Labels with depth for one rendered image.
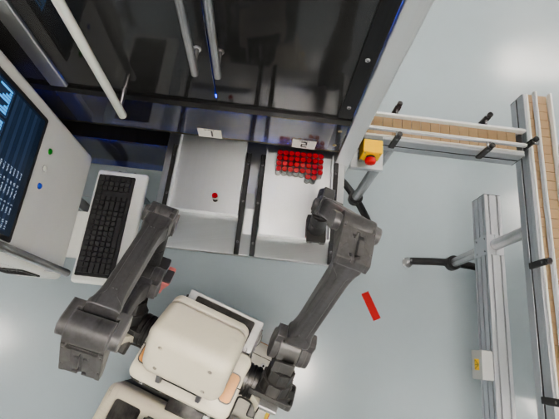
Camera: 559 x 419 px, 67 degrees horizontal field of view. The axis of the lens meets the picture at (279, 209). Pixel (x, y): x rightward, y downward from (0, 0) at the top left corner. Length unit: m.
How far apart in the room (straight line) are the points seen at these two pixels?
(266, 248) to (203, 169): 0.39
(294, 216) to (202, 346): 0.73
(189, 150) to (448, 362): 1.78
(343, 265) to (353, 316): 1.58
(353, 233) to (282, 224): 0.70
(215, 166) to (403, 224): 1.37
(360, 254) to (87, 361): 0.54
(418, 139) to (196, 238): 0.94
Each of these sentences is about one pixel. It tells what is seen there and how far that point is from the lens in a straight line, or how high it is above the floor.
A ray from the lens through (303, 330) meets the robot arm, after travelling 1.03.
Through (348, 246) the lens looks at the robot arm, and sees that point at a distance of 0.87.
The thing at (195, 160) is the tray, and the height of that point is 0.88.
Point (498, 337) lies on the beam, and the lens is 2.10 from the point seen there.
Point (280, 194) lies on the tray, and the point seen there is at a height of 0.88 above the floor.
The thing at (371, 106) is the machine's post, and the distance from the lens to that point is 1.31.
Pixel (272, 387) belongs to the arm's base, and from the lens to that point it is 1.14.
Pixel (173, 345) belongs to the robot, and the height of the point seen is 1.39.
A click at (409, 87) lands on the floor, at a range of 3.08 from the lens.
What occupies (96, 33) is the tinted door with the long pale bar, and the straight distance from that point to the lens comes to 1.26.
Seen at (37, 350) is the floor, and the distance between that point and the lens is 2.62.
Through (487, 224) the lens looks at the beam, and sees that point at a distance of 2.19.
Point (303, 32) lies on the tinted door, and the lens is 1.08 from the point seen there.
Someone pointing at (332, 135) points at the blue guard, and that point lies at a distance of 1.46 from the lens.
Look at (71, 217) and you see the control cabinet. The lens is 1.73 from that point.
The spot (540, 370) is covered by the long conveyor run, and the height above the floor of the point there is 0.88.
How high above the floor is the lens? 2.37
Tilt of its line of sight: 71 degrees down
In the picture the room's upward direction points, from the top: 10 degrees clockwise
